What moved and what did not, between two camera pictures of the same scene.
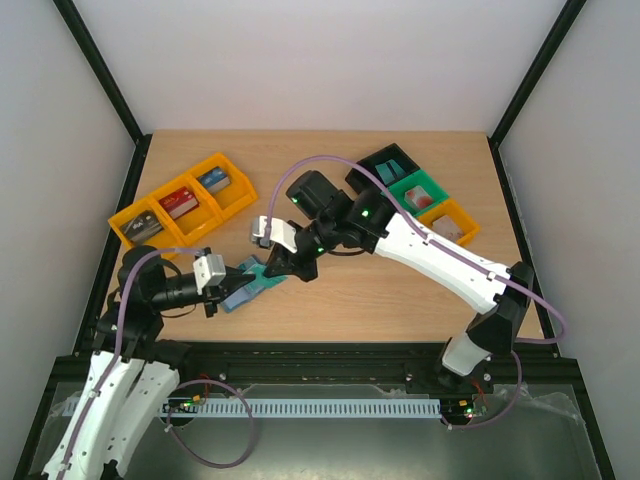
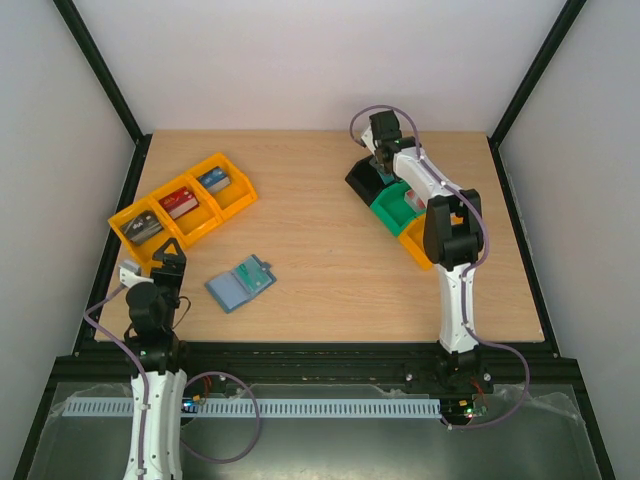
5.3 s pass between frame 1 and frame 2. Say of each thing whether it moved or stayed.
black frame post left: stayed
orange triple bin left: stayed
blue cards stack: stayed
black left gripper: moved
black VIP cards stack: stayed
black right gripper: moved
